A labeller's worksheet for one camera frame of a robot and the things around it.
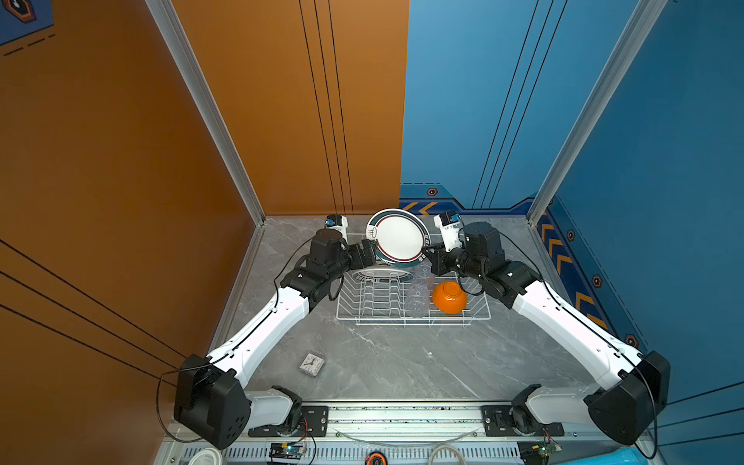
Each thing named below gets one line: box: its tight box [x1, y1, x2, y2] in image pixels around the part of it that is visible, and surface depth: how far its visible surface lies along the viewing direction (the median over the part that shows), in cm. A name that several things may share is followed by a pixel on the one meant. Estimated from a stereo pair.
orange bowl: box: [432, 280, 468, 314], surface depth 93 cm
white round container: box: [187, 446, 223, 465], surface depth 65 cm
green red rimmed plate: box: [366, 208, 432, 267], surface depth 75 cm
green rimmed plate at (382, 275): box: [351, 268, 414, 284], surface depth 96 cm
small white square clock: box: [299, 352, 325, 377], surface depth 83 cm
